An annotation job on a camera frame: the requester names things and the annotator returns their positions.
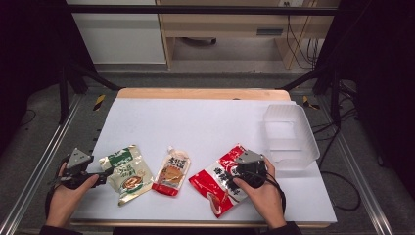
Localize hanging black cables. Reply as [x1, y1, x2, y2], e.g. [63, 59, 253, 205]
[285, 14, 322, 71]

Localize light wooden desk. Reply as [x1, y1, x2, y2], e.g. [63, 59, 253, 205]
[156, 0, 341, 71]

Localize black floor cable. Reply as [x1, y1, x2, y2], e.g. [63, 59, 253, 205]
[312, 107, 362, 212]

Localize white cabinet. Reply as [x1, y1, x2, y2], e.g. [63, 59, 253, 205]
[66, 0, 167, 65]

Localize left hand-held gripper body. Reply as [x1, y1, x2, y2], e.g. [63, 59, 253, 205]
[58, 147, 99, 190]

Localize clear plastic container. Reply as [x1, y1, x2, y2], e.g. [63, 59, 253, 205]
[262, 103, 321, 171]

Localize person's left hand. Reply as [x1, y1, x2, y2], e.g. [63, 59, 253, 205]
[45, 162, 100, 228]

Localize green and gold snack packet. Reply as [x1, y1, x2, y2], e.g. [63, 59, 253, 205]
[98, 144, 155, 207]

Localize black metal stand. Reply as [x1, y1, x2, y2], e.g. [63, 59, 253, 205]
[58, 60, 122, 125]
[280, 63, 344, 128]

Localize red and white snack packet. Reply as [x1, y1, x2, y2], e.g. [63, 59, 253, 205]
[188, 143, 262, 219]

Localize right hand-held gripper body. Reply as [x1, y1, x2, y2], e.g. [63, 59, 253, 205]
[234, 149, 269, 190]

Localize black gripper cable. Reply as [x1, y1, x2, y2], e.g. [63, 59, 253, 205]
[257, 170, 288, 214]

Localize yellow and black tape strip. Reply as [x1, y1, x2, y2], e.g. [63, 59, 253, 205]
[92, 94, 107, 112]
[301, 95, 321, 111]

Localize black frame crossbar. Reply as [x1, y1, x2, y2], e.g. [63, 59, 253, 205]
[65, 5, 341, 17]

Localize orange spout pouch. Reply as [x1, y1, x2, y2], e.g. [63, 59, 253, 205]
[151, 145, 192, 197]

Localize aluminium rail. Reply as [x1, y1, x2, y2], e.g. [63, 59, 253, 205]
[317, 96, 395, 235]
[0, 94, 83, 235]

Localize person's right hand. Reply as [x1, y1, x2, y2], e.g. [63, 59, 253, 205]
[233, 158, 288, 229]

